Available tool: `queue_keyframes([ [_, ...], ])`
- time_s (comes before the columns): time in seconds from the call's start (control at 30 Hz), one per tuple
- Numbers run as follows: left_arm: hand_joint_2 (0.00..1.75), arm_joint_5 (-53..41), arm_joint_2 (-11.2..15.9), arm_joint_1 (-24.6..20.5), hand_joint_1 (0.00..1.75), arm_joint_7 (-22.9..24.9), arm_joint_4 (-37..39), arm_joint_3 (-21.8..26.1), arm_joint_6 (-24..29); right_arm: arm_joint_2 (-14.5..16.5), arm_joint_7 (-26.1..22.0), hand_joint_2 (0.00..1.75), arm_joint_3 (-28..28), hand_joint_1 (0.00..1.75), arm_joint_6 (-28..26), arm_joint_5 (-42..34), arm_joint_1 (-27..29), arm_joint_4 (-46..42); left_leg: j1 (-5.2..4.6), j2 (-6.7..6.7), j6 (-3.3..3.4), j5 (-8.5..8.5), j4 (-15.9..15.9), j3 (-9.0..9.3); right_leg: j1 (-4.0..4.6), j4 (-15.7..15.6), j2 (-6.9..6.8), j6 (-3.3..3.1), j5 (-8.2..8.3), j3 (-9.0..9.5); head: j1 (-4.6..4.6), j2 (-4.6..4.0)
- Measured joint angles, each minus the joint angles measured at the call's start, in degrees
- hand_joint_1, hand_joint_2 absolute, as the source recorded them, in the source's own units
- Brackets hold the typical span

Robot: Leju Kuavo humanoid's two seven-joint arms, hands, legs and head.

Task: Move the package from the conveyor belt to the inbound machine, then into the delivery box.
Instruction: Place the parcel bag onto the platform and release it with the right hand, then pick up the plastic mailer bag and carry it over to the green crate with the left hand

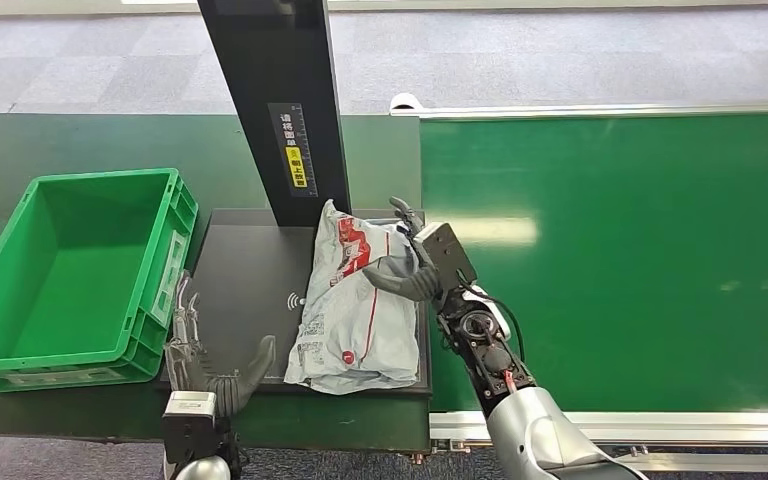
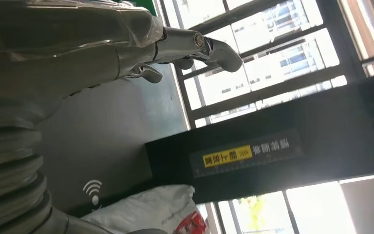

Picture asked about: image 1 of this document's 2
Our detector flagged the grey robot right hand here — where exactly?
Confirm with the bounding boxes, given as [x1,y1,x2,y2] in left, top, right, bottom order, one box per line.
[362,195,444,303]

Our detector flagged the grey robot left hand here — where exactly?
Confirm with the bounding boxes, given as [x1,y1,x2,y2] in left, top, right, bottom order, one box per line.
[163,270,278,419]

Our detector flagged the grey package with red print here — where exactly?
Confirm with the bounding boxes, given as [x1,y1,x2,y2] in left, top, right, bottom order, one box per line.
[283,198,423,397]

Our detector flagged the black inbound scanner machine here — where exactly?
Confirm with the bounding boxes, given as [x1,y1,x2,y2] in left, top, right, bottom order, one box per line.
[155,0,433,399]

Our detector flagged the green conveyor belt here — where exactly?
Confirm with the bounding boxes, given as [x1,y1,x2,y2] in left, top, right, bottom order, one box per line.
[418,111,768,413]

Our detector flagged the green plastic crate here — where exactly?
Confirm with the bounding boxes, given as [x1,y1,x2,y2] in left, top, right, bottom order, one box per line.
[0,167,200,394]

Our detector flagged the black and yellow sticker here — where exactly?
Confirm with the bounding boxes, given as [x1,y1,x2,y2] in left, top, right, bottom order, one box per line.
[267,101,319,199]

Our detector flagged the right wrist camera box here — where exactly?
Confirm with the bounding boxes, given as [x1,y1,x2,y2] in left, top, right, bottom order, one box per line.
[413,221,479,294]

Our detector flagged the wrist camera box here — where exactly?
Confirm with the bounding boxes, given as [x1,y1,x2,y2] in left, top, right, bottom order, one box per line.
[161,390,220,465]
[413,221,479,294]

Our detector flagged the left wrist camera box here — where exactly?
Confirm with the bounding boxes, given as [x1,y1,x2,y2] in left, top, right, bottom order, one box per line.
[161,390,220,465]

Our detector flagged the aluminium conveyor frame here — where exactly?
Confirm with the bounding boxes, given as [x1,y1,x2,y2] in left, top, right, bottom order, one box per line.
[388,99,768,473]

